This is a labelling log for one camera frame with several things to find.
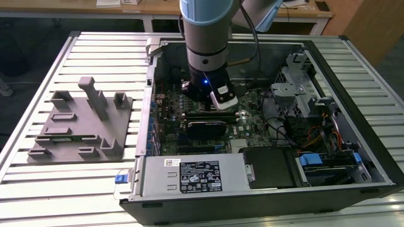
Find black plastic shroud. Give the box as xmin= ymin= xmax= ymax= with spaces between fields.
xmin=239 ymin=146 xmax=309 ymax=190

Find blue disk carrier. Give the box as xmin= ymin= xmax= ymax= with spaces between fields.
xmin=297 ymin=153 xmax=323 ymax=168

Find coloured power wire bundle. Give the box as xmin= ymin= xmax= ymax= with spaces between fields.
xmin=295 ymin=111 xmax=347 ymax=154

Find grey power supply unit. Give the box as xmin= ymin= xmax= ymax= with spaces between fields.
xmin=133 ymin=153 xmax=253 ymax=197

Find black expansion slot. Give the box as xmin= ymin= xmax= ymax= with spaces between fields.
xmin=177 ymin=146 xmax=216 ymax=154

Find grey case latch bracket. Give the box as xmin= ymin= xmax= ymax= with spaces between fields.
xmin=145 ymin=37 xmax=164 ymax=64

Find black cable brass plug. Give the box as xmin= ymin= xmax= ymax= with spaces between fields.
xmin=227 ymin=3 xmax=261 ymax=67

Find green motherboard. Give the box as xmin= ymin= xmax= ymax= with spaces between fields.
xmin=151 ymin=79 xmax=272 ymax=157

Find small black graphics card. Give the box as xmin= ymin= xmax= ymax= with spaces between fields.
xmin=187 ymin=120 xmax=228 ymax=138

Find metal drive cage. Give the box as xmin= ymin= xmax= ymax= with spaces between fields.
xmin=269 ymin=53 xmax=320 ymax=119

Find wooden cabinet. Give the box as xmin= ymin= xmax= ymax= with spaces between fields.
xmin=323 ymin=0 xmax=404 ymax=69

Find black open PC case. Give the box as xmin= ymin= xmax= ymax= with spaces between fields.
xmin=119 ymin=37 xmax=404 ymax=227

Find black data cable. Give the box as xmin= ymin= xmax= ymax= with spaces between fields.
xmin=265 ymin=116 xmax=297 ymax=147

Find green RAM stick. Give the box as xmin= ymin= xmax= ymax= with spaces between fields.
xmin=47 ymin=135 xmax=83 ymax=142

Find grey plastic parts rack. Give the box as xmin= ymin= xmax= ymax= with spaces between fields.
xmin=27 ymin=77 xmax=133 ymax=164

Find white chair base leg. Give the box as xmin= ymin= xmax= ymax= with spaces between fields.
xmin=0 ymin=75 xmax=13 ymax=97

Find wooden desk white legs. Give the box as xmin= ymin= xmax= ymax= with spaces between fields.
xmin=0 ymin=0 xmax=335 ymax=36

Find silver chipset heatsink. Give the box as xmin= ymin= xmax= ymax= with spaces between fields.
xmin=229 ymin=139 xmax=249 ymax=152

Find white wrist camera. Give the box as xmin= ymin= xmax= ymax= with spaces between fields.
xmin=209 ymin=84 xmax=239 ymax=111

